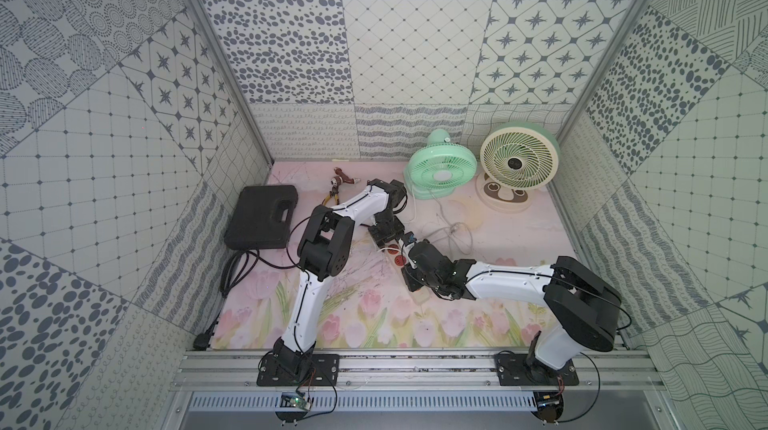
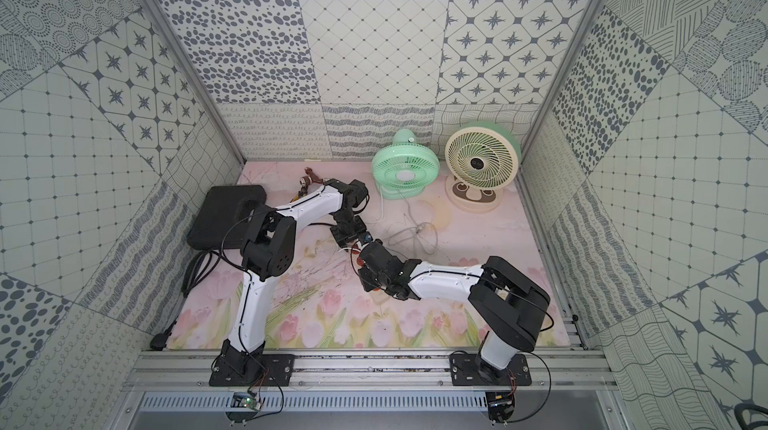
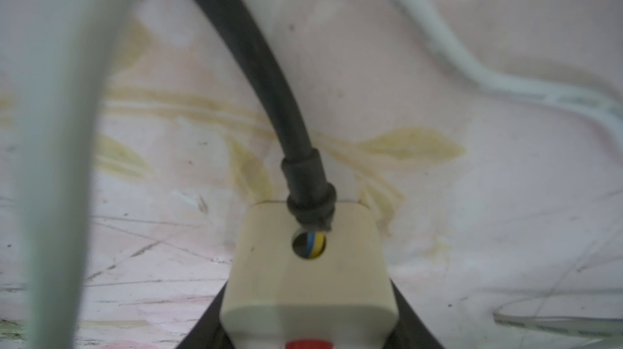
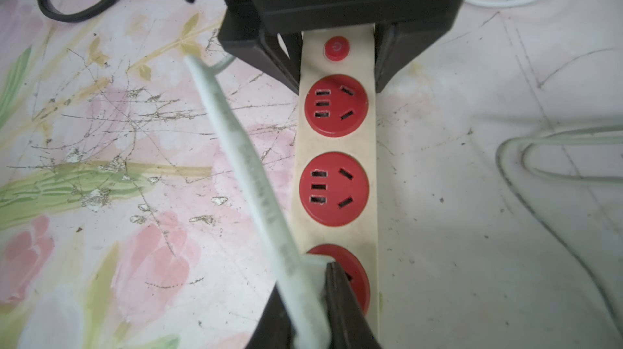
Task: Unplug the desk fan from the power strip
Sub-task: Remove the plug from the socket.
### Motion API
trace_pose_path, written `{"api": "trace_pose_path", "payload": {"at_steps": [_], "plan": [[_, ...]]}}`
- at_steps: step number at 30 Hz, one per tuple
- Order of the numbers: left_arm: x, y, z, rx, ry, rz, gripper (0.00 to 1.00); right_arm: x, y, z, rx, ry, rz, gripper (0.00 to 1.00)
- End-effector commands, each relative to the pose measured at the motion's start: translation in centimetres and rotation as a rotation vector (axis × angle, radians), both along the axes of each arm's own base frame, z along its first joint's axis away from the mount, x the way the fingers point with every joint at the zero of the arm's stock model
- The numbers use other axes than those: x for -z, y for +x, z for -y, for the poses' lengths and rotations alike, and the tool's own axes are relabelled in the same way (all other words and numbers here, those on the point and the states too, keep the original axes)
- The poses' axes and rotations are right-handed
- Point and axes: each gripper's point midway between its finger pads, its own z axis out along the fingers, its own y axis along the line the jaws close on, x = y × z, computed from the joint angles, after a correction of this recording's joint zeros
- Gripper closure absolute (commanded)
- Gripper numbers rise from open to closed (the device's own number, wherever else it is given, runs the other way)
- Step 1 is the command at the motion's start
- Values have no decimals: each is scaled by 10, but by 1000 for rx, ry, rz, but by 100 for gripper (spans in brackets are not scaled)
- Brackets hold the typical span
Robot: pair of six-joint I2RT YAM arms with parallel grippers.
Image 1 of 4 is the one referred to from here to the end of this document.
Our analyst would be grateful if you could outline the white fan cable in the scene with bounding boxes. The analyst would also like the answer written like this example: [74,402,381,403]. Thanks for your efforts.
[410,186,475,257]

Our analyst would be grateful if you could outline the black power strip cable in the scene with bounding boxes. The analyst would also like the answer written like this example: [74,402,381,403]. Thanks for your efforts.
[193,219,373,352]

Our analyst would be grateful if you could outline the cream power strip red sockets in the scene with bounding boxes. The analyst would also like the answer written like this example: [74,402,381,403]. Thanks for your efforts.
[381,241,413,270]

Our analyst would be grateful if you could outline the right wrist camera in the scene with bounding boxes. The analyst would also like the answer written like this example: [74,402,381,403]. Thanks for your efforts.
[400,232,417,248]

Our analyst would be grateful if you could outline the cream round desk fan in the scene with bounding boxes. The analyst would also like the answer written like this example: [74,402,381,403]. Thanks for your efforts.
[475,122,560,214]

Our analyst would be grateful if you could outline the yellow handled pliers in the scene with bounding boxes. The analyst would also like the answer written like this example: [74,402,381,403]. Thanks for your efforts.
[322,167,360,206]

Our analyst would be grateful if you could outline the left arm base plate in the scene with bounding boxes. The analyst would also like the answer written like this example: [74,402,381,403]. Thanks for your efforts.
[257,352,340,387]

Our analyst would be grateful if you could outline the black plastic tool case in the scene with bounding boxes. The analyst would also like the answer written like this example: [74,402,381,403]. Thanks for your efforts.
[224,185,299,250]

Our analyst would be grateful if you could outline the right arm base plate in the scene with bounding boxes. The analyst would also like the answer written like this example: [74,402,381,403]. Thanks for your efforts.
[493,350,579,387]

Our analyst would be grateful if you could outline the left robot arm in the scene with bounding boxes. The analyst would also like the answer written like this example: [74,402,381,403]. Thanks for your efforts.
[272,179,407,380]

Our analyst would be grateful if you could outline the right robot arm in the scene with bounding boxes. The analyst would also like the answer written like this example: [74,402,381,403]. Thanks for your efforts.
[398,235,622,371]

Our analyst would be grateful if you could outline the aluminium rail frame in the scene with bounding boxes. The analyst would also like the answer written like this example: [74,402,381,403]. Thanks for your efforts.
[170,348,664,392]

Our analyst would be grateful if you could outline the mint green desk fan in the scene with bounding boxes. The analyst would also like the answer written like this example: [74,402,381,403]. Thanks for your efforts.
[404,129,478,200]

